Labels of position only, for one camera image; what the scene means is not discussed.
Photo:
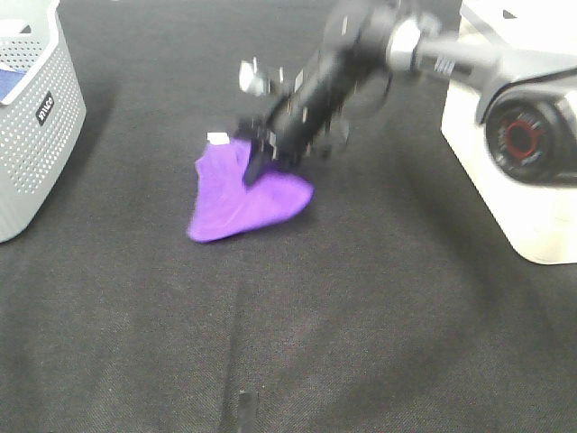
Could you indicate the black table mat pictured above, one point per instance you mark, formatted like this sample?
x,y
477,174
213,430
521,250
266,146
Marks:
x,y
393,303

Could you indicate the blue cloth in basket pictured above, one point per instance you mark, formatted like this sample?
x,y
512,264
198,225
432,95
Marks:
x,y
12,83

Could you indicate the purple towel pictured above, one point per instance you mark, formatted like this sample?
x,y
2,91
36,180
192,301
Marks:
x,y
226,206

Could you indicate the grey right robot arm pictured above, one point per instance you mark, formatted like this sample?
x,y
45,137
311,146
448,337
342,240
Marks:
x,y
418,47

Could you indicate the grey perforated plastic basket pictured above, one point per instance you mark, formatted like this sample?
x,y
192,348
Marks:
x,y
39,130

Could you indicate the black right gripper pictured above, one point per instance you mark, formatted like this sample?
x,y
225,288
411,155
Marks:
x,y
306,106

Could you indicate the white box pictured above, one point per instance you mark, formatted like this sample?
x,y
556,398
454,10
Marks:
x,y
514,133

